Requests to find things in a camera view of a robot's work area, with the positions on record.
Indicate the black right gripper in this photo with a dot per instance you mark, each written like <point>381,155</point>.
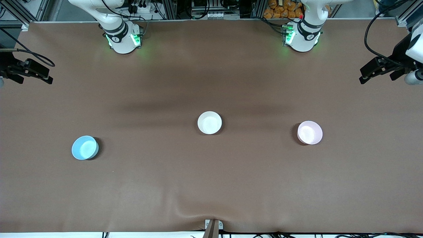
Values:
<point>7,66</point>

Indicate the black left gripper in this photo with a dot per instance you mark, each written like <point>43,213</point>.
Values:
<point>399,54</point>

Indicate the blue bowl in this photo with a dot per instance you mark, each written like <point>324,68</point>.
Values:
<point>85,147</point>

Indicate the pink bowl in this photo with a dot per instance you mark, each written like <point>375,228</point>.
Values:
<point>309,133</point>

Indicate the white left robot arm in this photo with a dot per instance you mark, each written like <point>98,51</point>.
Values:
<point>302,41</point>

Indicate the white bowl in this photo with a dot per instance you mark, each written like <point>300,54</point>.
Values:
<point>209,122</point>

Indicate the dark blue fabric object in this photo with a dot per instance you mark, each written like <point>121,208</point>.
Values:
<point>385,4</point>

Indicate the orange packaged snacks pile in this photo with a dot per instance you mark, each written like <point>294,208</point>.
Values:
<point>281,11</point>

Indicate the white power strip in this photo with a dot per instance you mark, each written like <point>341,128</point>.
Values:
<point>145,9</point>

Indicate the black electronics box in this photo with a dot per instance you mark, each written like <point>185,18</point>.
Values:
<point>201,5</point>

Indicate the brown table cloth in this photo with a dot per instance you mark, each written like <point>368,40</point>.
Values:
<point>211,181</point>

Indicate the aluminium frame profile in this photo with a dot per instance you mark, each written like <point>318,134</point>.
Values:
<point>16,13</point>
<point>404,18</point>

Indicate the aluminium frame post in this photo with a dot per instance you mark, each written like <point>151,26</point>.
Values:
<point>169,10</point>
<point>257,9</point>

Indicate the grey metal bracket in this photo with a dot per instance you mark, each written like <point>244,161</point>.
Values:
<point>220,224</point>

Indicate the dark aluminium post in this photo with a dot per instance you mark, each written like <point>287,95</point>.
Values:
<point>211,231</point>

